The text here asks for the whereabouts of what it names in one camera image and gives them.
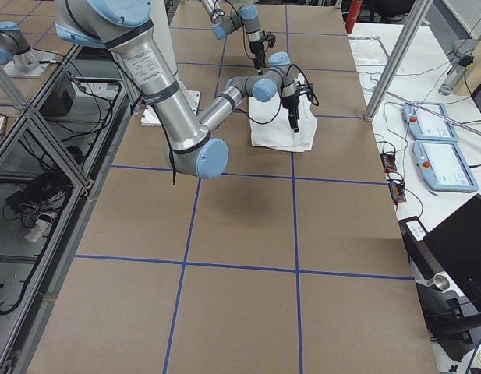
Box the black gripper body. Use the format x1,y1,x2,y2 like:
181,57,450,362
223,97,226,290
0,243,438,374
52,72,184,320
249,39,265,61
282,95,299,124

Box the white long-sleeve printed shirt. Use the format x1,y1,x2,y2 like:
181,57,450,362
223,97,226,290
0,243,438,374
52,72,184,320
249,79,317,153

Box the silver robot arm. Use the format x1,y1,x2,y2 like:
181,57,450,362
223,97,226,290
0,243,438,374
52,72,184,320
55,1,301,179
200,0,273,75

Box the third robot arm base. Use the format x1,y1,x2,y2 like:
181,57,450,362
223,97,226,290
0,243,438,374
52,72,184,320
0,21,57,78

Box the plastic sheet with black border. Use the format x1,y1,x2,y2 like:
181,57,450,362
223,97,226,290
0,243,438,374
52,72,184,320
348,36,389,66

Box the red cylinder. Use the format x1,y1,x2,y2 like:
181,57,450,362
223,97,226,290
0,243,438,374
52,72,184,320
345,0,363,34

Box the upper blue teach pendant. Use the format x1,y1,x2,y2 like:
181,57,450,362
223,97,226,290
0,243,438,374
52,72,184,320
402,103,458,142

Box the blue teach pendant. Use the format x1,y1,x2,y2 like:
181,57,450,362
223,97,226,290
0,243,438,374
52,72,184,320
402,103,458,142
412,140,479,192

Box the lower blue teach pendant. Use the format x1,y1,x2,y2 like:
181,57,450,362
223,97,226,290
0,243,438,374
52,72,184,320
412,140,479,192

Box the grey water bottle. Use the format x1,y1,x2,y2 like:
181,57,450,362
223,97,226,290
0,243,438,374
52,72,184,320
438,56,472,96

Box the black laptop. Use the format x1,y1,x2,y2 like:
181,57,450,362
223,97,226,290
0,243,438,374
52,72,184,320
423,194,481,312

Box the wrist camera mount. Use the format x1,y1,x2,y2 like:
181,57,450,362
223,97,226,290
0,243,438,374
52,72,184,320
297,82,320,107
260,32,276,51

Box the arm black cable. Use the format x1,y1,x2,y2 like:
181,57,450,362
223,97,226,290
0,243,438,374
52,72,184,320
235,64,319,126

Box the grabber stick with green handle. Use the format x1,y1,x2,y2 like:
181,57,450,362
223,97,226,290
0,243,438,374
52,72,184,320
387,91,481,136

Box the aluminium frame post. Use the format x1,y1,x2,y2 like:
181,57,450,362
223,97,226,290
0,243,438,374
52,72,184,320
363,0,433,122

